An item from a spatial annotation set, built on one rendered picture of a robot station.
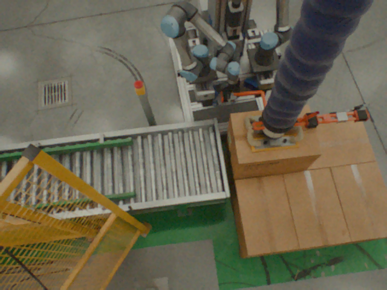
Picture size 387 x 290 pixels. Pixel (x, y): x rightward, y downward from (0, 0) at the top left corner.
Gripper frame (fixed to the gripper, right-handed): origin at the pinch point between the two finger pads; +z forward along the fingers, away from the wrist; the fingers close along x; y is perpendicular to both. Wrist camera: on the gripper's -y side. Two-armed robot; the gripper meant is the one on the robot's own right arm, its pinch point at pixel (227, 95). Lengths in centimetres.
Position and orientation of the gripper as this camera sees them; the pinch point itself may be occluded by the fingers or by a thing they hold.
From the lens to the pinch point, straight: 230.7
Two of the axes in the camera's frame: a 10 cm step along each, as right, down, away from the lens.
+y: 9.9, -1.2, 0.2
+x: -1.2, -9.2, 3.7
